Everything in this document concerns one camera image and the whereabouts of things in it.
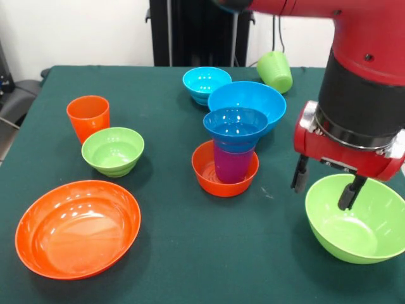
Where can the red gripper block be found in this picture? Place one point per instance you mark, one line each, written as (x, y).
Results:
(348, 158)

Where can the large green bowl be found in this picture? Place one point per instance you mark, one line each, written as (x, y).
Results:
(373, 231)

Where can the purple cup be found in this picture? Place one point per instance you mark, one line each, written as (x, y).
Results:
(234, 168)

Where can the dark blue bowl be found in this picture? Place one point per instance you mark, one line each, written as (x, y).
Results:
(235, 130)

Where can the small orange bowl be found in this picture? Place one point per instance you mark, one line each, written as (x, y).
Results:
(205, 183)

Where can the green cup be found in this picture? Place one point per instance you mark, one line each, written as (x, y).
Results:
(275, 73)

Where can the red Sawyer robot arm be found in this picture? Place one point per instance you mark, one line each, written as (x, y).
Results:
(364, 31)

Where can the large blue bowl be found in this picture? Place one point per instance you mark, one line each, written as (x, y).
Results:
(253, 98)

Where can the dark green tablecloth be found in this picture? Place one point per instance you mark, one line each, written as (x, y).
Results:
(205, 228)

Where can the small turquoise bowl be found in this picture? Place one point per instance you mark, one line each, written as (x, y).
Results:
(205, 82)

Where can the small green bowl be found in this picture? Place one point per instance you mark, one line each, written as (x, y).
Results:
(112, 152)

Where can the orange cup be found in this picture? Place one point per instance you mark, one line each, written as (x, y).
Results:
(88, 117)

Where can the large orange bowl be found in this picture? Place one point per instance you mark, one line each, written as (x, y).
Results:
(76, 231)

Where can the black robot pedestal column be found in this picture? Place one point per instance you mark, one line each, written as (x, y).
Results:
(202, 35)

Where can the grey pedestal leg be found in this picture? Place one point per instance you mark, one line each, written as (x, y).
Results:
(19, 95)

